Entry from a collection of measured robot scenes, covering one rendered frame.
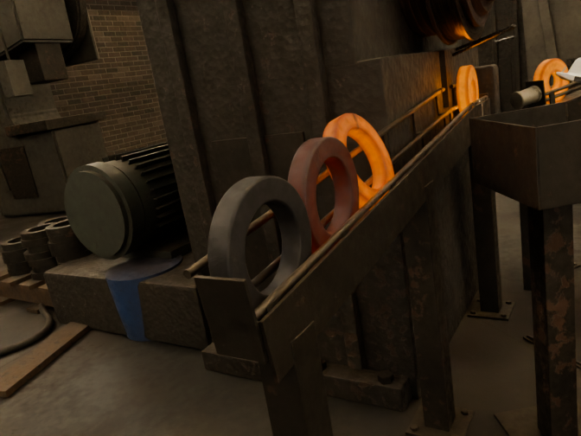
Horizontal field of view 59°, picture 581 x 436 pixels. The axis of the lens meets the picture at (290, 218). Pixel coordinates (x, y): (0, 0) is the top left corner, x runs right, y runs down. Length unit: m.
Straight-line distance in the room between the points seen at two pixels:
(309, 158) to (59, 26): 4.94
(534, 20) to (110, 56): 6.07
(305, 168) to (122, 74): 7.90
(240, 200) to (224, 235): 0.05
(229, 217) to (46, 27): 4.94
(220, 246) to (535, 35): 3.94
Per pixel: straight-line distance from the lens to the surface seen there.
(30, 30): 5.32
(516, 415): 1.41
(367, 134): 1.00
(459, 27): 1.52
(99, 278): 2.13
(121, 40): 8.71
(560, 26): 4.32
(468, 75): 1.61
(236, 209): 0.58
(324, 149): 0.77
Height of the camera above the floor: 0.85
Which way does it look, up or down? 15 degrees down
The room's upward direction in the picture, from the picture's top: 10 degrees counter-clockwise
